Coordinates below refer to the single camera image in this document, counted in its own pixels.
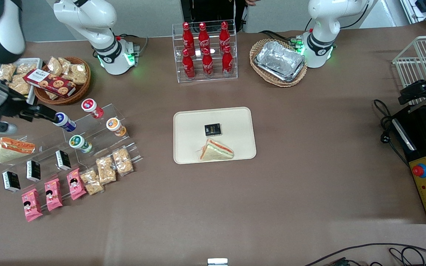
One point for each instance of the red gum bottle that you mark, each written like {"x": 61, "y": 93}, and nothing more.
{"x": 91, "y": 108}

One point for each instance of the grey metal equipment shelf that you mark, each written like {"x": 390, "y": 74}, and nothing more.
{"x": 425, "y": 9}

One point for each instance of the red cookie box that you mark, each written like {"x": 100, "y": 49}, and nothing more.
{"x": 50, "y": 83}

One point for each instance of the blue gum bottle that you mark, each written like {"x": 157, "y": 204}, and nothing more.
{"x": 65, "y": 122}

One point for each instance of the white rectangular snack tray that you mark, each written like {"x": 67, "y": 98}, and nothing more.
{"x": 35, "y": 62}

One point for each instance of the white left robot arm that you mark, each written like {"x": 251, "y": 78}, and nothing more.
{"x": 324, "y": 33}

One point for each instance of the small black box gold print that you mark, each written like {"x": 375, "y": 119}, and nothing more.
{"x": 212, "y": 129}

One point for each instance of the black sealing machine yellow panel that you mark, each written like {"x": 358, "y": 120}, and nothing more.
{"x": 420, "y": 147}

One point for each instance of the clear acrylic bottle rack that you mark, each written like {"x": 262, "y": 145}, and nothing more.
{"x": 178, "y": 70}

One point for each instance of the orange gum bottle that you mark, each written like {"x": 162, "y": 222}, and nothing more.
{"x": 116, "y": 127}

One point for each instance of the wrapped triangle sandwich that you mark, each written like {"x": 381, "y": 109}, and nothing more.
{"x": 13, "y": 149}
{"x": 215, "y": 151}

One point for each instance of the stacked aluminium foil trays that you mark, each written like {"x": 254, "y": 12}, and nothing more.
{"x": 279, "y": 61}

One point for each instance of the black and white small box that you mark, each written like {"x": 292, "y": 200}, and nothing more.
{"x": 63, "y": 160}
{"x": 33, "y": 170}
{"x": 11, "y": 181}

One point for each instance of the person in black clothing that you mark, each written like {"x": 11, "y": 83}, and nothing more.
{"x": 213, "y": 11}

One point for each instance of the red emergency stop button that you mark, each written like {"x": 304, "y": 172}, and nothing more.
{"x": 419, "y": 170}

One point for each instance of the beige plastic tray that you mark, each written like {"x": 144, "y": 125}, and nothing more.
{"x": 235, "y": 122}

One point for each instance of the green gum bottle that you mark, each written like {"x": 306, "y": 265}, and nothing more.
{"x": 80, "y": 144}

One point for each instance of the black clamp mount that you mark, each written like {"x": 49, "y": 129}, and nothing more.
{"x": 423, "y": 88}

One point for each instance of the clear peanut snack pack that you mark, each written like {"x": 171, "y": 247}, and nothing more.
{"x": 66, "y": 63}
{"x": 55, "y": 65}
{"x": 79, "y": 74}
{"x": 20, "y": 87}
{"x": 27, "y": 68}
{"x": 91, "y": 181}
{"x": 6, "y": 72}
{"x": 123, "y": 161}
{"x": 105, "y": 170}
{"x": 51, "y": 95}

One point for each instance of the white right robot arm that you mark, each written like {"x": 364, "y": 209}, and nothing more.
{"x": 87, "y": 22}

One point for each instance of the small silver metal bracket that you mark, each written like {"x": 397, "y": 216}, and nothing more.
{"x": 217, "y": 262}

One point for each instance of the pink snack packet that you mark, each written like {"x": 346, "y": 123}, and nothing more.
{"x": 76, "y": 184}
{"x": 53, "y": 194}
{"x": 31, "y": 205}

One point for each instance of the red cola bottle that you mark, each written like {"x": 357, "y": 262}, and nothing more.
{"x": 227, "y": 63}
{"x": 188, "y": 66}
{"x": 188, "y": 37}
{"x": 203, "y": 37}
{"x": 207, "y": 65}
{"x": 224, "y": 36}

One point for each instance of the clear acrylic stepped riser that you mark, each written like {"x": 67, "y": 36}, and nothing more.
{"x": 124, "y": 142}
{"x": 46, "y": 147}

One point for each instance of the brown wicker basket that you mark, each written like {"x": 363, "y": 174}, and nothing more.
{"x": 80, "y": 90}

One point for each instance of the light wicker basket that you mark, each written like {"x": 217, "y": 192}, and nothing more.
{"x": 259, "y": 72}

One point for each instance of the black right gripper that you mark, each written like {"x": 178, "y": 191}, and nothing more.
{"x": 10, "y": 106}

